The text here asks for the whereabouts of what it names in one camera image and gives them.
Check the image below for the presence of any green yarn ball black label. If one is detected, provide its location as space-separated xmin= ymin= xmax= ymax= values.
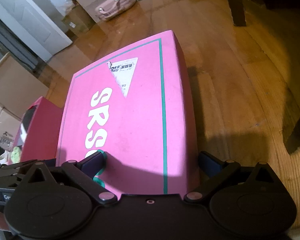
xmin=10 ymin=146 xmax=22 ymax=164

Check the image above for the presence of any pink box lid teal border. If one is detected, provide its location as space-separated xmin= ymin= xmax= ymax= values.
xmin=57 ymin=30 xmax=199 ymax=196

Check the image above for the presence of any pink open storage box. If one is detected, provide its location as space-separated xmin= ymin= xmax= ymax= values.
xmin=8 ymin=96 xmax=63 ymax=164

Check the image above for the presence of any black white plush toy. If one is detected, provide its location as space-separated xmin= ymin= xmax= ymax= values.
xmin=15 ymin=106 xmax=37 ymax=147

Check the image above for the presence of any small brown cardboard box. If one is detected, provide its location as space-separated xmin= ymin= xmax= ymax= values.
xmin=62 ymin=4 xmax=96 ymax=37

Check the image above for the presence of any white door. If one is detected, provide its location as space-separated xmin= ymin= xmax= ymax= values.
xmin=0 ymin=0 xmax=72 ymax=62

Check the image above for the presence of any pink suitcase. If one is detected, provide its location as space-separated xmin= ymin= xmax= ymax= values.
xmin=95 ymin=0 xmax=136 ymax=21

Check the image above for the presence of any dark wooden table leg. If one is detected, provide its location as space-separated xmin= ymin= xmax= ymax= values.
xmin=228 ymin=0 xmax=247 ymax=27

